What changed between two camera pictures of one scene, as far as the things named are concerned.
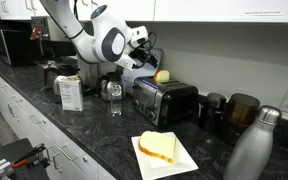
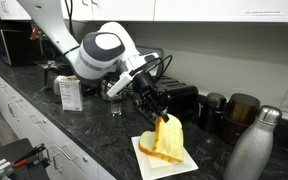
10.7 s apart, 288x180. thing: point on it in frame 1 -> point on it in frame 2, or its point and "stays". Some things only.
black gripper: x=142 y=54 -> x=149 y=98
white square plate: x=153 y=168 stays
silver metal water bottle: x=250 y=156 stays
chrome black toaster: x=165 y=102 stays
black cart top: x=11 y=151 stays
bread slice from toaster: x=160 y=75 -> x=169 y=139
